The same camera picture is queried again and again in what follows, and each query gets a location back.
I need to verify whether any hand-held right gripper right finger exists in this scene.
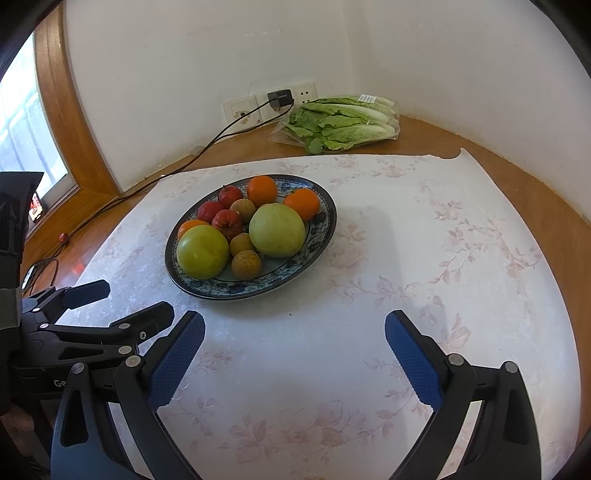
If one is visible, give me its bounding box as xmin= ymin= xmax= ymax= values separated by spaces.
xmin=384 ymin=310 xmax=542 ymax=480

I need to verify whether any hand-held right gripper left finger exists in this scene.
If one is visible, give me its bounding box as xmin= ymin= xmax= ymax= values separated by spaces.
xmin=50 ymin=310 xmax=206 ymax=480

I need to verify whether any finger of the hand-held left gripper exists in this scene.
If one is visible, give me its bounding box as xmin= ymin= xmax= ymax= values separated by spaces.
xmin=21 ymin=279 xmax=112 ymax=324
xmin=46 ymin=301 xmax=175 ymax=367

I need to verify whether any green apple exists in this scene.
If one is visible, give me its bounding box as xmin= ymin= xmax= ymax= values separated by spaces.
xmin=176 ymin=224 xmax=230 ymax=280

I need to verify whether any orange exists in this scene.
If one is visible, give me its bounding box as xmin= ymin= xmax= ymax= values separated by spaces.
xmin=283 ymin=187 xmax=321 ymax=221
xmin=246 ymin=175 xmax=279 ymax=205
xmin=178 ymin=219 xmax=211 ymax=238

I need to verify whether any brown kiwi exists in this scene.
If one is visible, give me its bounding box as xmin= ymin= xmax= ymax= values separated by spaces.
xmin=231 ymin=249 xmax=262 ymax=280
xmin=229 ymin=232 xmax=257 ymax=257
xmin=229 ymin=198 xmax=257 ymax=225

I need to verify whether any red apple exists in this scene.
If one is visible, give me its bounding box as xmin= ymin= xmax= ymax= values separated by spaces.
xmin=198 ymin=200 xmax=225 ymax=222
xmin=218 ymin=185 xmax=244 ymax=208
xmin=211 ymin=209 xmax=243 ymax=241

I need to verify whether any blue patterned ceramic plate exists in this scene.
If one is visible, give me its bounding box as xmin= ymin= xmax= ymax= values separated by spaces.
xmin=165 ymin=174 xmax=338 ymax=301

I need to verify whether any large green round fruit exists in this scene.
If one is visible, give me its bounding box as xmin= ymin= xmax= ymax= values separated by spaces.
xmin=249 ymin=203 xmax=307 ymax=258

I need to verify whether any white floral table mat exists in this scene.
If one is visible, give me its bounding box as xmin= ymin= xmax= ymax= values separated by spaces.
xmin=74 ymin=148 xmax=580 ymax=480

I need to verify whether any window pane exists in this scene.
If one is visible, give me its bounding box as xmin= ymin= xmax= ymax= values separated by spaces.
xmin=0 ymin=34 xmax=77 ymax=199

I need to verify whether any bagged green lettuce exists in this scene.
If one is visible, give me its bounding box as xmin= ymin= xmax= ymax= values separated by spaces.
xmin=270 ymin=95 xmax=400 ymax=155

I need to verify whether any wooden window frame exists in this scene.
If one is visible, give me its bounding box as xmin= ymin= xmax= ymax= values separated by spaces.
xmin=34 ymin=9 xmax=121 ymax=199

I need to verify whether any black cable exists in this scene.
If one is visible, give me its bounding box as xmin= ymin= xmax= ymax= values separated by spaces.
xmin=23 ymin=102 xmax=296 ymax=291

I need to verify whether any white coaxial wall socket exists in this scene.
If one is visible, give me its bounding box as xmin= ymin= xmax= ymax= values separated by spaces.
xmin=222 ymin=96 xmax=258 ymax=126

